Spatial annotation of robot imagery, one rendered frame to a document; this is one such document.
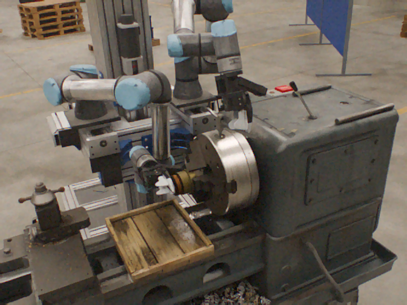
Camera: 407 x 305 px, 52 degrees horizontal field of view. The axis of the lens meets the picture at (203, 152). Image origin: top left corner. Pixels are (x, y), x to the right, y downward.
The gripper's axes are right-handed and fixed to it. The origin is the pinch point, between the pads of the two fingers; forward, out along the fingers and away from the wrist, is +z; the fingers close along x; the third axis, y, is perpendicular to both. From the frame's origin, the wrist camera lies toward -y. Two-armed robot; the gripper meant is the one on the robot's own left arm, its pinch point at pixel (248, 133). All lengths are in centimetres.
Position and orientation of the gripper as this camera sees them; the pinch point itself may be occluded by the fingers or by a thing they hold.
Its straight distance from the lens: 133.2
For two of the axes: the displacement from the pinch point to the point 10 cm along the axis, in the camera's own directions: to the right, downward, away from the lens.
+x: 4.1, 0.7, -9.1
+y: -8.9, 2.4, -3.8
